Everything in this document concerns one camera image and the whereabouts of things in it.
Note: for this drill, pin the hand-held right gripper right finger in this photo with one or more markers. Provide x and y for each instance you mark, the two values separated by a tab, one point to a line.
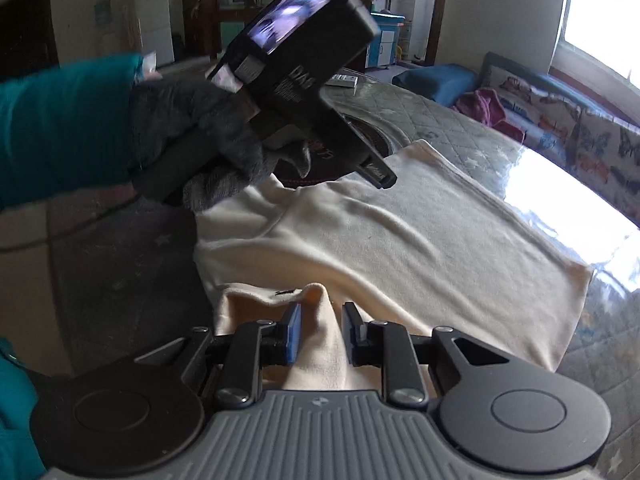
353	342

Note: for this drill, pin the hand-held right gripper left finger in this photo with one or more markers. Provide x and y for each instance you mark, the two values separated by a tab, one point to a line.
294	335

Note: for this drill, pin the cream cloth garment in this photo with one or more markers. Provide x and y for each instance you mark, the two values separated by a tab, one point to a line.
400	240

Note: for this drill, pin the person's left forearm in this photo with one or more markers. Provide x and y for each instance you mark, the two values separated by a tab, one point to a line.
60	125

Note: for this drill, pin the person's left hand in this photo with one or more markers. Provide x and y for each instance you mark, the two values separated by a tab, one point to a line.
170	110

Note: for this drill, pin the small white box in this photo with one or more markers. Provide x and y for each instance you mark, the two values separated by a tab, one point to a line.
343	82

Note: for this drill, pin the blue cabinet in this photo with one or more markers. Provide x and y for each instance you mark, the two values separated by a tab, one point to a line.
382	40

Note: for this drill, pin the dark wooden shelf cabinet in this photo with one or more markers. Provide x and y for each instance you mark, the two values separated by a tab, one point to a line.
200	10

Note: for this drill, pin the blue sofa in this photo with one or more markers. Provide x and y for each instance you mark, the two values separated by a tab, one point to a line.
435	82

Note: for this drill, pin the white refrigerator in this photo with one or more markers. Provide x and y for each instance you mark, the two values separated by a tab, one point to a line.
155	20

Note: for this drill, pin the grey quilted table mat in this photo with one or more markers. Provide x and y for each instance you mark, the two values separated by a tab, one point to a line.
450	125

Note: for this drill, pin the pink cloth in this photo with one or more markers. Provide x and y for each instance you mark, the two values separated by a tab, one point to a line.
482	107

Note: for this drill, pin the butterfly print pillow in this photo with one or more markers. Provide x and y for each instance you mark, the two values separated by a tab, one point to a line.
612	155
530	105

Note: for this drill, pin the person's teal jacket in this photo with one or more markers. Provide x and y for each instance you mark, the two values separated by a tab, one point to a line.
15	410

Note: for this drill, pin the window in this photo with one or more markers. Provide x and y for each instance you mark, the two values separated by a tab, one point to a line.
600	10

